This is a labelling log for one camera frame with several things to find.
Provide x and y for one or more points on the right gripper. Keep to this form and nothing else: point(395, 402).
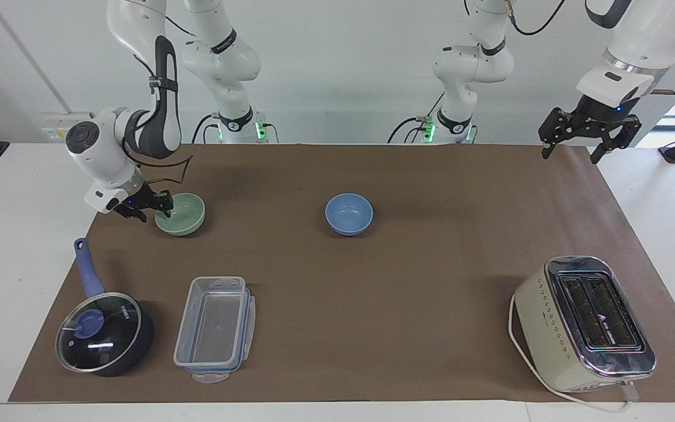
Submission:
point(133, 201)

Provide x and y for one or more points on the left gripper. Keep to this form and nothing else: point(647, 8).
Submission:
point(598, 110)

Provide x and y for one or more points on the green bowl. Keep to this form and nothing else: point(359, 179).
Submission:
point(188, 214)

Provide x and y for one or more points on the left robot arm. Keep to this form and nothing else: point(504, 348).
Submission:
point(472, 64)

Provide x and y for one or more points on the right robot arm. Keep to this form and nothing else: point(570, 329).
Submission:
point(225, 64)

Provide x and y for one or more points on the blue bowl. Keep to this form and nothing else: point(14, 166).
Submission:
point(349, 214)

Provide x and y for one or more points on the blue saucepan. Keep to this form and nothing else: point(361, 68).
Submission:
point(88, 275)

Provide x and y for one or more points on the glass pan lid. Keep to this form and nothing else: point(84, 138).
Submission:
point(100, 334)

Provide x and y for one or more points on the clear plastic container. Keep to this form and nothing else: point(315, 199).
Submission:
point(214, 328)

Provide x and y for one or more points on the cream toaster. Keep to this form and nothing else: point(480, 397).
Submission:
point(539, 316)

